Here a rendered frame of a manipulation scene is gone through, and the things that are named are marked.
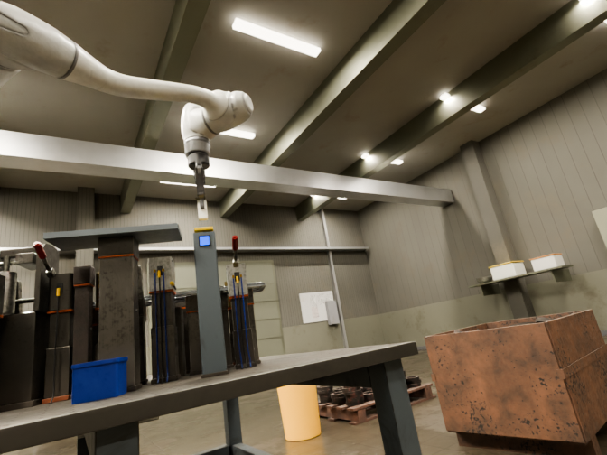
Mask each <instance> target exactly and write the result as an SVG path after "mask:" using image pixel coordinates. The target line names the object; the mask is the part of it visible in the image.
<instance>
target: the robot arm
mask: <svg viewBox="0 0 607 455"><path fill-rule="evenodd" d="M21 70H31V71H37V70H38V71H40V72H42V73H45V74H48V75H51V76H53V77H55V78H58V79H63V80H66V81H69V82H73V83H76V84H80V85H82V86H85V87H88V88H93V89H95V90H98V91H101V92H105V93H108V94H111V95H115V96H119V97H124V98H138V99H149V100H161V101H173V102H184V103H188V104H186V105H185V106H184V108H183V110H182V118H181V129H182V138H183V141H184V149H185V156H186V158H187V159H188V167H189V168H190V169H191V170H193V173H194V179H195V184H196V185H197V196H198V198H195V199H196V200H197V203H198V215H199V220H208V212H207V202H208V200H205V199H206V197H205V190H204V185H205V178H206V175H205V170H207V169H209V167H210V140H212V139H213V138H214V137H215V136H216V135H218V134H220V133H223V132H227V131H229V130H231V129H233V128H235V127H237V126H239V125H242V124H243V123H245V122H246V121H247V120H248V119H249V118H250V117H251V115H252V112H253V104H252V101H251V99H250V97H249V95H248V94H246V93H244V92H242V91H233V92H229V91H228V92H227V91H221V90H214V91H209V90H207V89H205V88H200V87H197V86H193V85H188V84H182V83H175V82H169V81H162V80H156V79H144V78H138V77H132V76H127V75H124V74H121V73H118V72H115V71H113V70H111V69H109V68H107V67H106V66H104V65H103V64H101V63H100V62H99V61H97V60H96V59H95V58H93V57H92V56H91V55H89V54H88V53H87V52H86V51H84V50H83V49H82V48H81V47H80V46H79V45H78V44H77V43H75V42H74V41H72V40H71V39H69V38H68V37H67V36H65V35H64V34H63V33H61V32H60V31H58V30H57V29H55V28H54V27H52V26H50V25H49V24H47V23H46V22H44V21H42V20H40V19H39V18H37V17H35V16H33V15H32V14H29V13H27V12H25V11H24V10H22V9H20V8H18V7H16V6H14V5H10V4H8V3H5V2H2V1H0V88H1V87H2V86H3V85H4V84H5V83H6V82H7V81H8V80H9V79H11V78H12V77H13V76H14V75H16V74H17V73H18V72H20V71H21Z"/></svg>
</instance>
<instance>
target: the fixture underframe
mask: <svg viewBox="0 0 607 455"><path fill-rule="evenodd" d="M294 385H323V386H347V387H372V391H373V395H374V400H375V405H376V409H377V414H378V423H379V428H380V432H381V437H382V441H383V446H384V451H385V455H422V452H421V448H420V443H419V440H418V435H417V431H416V424H415V419H414V415H413V411H412V407H411V403H410V399H409V394H408V391H407V386H406V379H405V374H404V370H403V366H402V362H401V358H400V359H396V360H392V361H388V362H384V363H380V364H376V365H373V366H368V367H362V368H358V369H354V370H351V371H346V372H342V373H339V374H335V375H331V376H324V377H320V378H316V379H313V380H309V381H305V382H301V383H297V384H294ZM222 404H223V415H224V426H225V438H226V444H224V445H221V446H219V447H216V448H212V449H209V450H205V451H201V452H198V453H195V454H192V455H273V454H270V453H267V452H265V451H262V450H259V449H256V448H254V447H251V446H248V445H246V444H244V443H242V433H241V423H240V414H239V404H238V397H237V398H233V399H229V400H226V401H222ZM158 419H159V416H158V417H154V418H150V419H146V420H142V421H139V422H132V423H128V424H124V425H120V426H117V427H113V428H108V429H105V430H101V431H97V432H91V433H86V434H82V435H79V436H77V455H140V448H139V424H140V423H147V422H151V421H154V420H158Z"/></svg>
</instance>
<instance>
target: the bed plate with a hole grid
mask: <svg viewBox="0 0 607 455"><path fill-rule="evenodd" d="M414 355H418V350H417V346H416V342H415V341H412V342H403V343H394V344H385V345H376V346H366V347H358V348H341V349H332V350H323V351H314V352H304V353H295V354H287V355H278V356H269V357H260V358H259V359H260V360H261V363H260V364H257V366H256V367H249V368H244V369H236V368H235V366H234V367H232V368H227V370H228V371H229V373H228V374H226V375H222V376H212V377H207V378H201V375H202V374H198V375H192V376H190V374H186V376H182V377H181V378H179V379H178V380H174V381H170V382H167V383H165V382H164V383H162V384H161V383H160V384H157V385H156V384H154V385H151V380H152V375H148V376H147V378H148V382H147V384H146V385H142V388H140V389H138V390H136V391H131V392H127V393H125V394H123V395H120V396H117V397H111V398H107V399H101V400H97V401H91V402H86V403H81V404H71V399H70V400H65V401H60V402H55V403H52V404H39V405H35V406H33V407H27V408H23V409H17V410H12V411H7V412H1V413H0V454H4V453H7V452H11V451H15V450H21V449H26V448H30V447H33V446H37V445H41V444H45V443H49V442H53V441H59V440H63V439H68V438H71V437H75V436H79V435H82V434H86V433H91V432H97V431H101V430H105V429H108V428H113V427H117V426H120V425H124V424H128V423H135V422H139V421H142V420H146V419H150V418H154V417H158V416H162V415H166V414H169V413H177V412H180V411H184V410H188V409H192V408H195V407H200V406H204V405H207V404H214V403H218V402H222V401H226V400H229V399H233V398H237V397H241V396H245V395H252V394H255V393H259V392H264V391H267V390H271V389H275V388H278V387H282V386H287V385H293V384H297V383H301V382H305V381H309V380H313V379H316V378H320V377H324V376H331V375H335V374H339V373H342V372H346V371H351V370H354V369H358V368H362V367H368V366H373V365H376V364H380V363H384V362H388V361H392V360H396V359H400V358H406V357H410V356H414Z"/></svg>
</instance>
